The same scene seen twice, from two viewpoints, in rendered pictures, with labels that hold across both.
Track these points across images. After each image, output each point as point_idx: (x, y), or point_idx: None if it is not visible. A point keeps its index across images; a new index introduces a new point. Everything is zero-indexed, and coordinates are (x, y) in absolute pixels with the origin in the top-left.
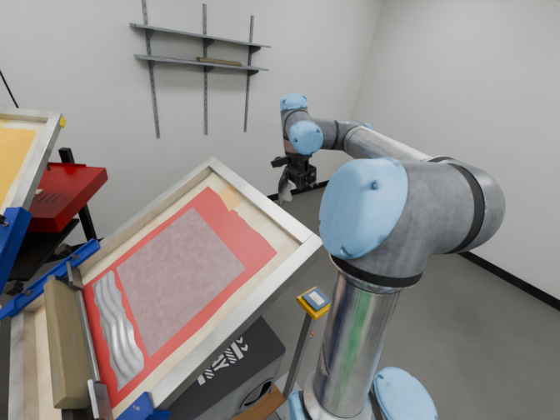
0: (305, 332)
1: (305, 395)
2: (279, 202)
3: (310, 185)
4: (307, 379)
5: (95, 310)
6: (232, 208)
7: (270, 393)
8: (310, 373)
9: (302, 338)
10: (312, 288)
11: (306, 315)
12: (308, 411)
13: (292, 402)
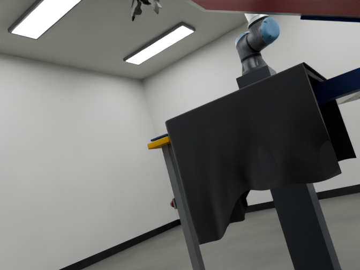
0: (181, 182)
1: (263, 15)
2: (158, 8)
3: (134, 16)
4: (258, 17)
5: None
6: None
7: (246, 202)
8: (255, 19)
9: (184, 195)
10: (151, 142)
11: (172, 161)
12: (267, 15)
13: (267, 19)
